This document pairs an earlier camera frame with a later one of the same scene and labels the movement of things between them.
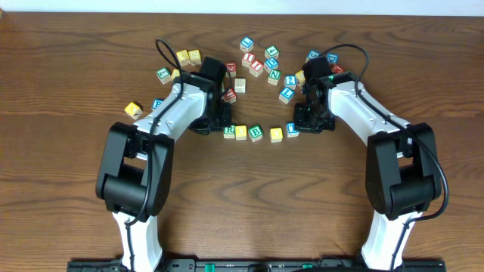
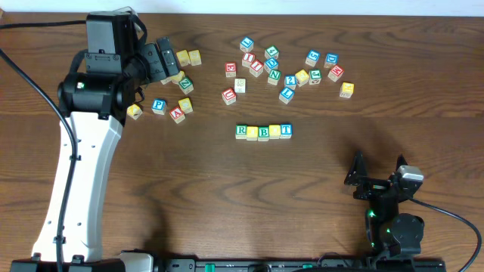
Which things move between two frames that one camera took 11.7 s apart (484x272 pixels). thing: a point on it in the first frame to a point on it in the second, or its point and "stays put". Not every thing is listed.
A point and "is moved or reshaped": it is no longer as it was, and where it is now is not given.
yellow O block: [240, 132] to [252, 133]
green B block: [255, 133] to [263, 133]
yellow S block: [195, 57] stays put
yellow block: [184, 57] stays put
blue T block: [290, 130] is moved or reshaped
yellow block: [300, 78] stays put
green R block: [229, 132] to [240, 131]
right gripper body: [308, 118] to [373, 189]
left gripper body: [221, 118] to [157, 61]
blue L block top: [246, 44] stays put
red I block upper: [247, 59] stays put
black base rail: [250, 265] stays put
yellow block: [276, 134] is moved or reshaped
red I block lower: [256, 68] stays put
